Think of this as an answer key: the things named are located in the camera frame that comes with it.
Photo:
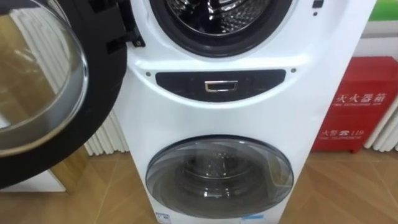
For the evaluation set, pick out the white ribbed wall panel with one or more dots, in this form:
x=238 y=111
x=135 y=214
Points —
x=107 y=137
x=384 y=130

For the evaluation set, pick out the white stacked washing machine tower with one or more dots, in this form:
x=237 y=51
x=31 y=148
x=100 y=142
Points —
x=224 y=118

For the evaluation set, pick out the red fire extinguisher box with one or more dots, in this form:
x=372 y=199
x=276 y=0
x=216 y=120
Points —
x=357 y=105

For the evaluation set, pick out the green wall poster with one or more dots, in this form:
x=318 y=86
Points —
x=384 y=9

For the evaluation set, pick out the white cabinet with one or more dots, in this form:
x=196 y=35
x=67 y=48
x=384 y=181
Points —
x=37 y=183

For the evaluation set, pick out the open black round washer door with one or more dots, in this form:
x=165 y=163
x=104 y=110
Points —
x=99 y=93

